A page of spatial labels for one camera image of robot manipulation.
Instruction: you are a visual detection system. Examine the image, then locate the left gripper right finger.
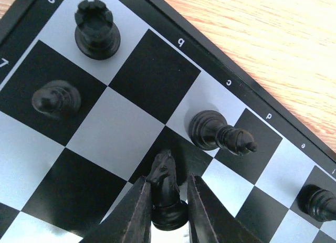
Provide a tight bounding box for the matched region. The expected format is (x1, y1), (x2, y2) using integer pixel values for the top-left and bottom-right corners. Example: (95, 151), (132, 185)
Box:
(187, 175), (261, 242)

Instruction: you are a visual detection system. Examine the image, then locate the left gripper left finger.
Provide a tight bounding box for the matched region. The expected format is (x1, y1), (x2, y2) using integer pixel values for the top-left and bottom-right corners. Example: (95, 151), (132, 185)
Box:
(81, 177), (152, 242)

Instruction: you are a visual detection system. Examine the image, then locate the black knight piece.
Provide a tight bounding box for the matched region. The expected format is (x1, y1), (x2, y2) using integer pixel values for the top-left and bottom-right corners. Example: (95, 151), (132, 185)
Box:
(146, 149), (188, 231)

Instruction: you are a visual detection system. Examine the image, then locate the black bishop piece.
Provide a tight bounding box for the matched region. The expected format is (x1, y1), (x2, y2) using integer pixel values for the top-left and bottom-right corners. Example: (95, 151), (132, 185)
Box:
(188, 110), (257, 156)

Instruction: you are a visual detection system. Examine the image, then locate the black pawn piece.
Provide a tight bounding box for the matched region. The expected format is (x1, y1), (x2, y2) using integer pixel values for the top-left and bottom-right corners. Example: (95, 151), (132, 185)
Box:
(31, 80), (81, 120)

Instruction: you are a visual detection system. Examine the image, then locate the black rook piece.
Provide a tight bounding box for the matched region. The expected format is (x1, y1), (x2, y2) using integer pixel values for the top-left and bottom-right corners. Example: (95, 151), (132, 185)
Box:
(75, 0), (121, 60)

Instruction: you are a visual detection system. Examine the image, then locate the black chess piece at edge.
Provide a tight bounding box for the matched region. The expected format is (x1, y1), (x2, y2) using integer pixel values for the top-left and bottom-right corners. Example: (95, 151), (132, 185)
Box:
(297, 185), (335, 222)

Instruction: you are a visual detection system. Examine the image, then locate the black and silver chessboard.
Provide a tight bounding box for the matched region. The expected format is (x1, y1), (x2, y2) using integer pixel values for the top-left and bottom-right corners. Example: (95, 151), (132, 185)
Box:
(1, 0), (335, 242)

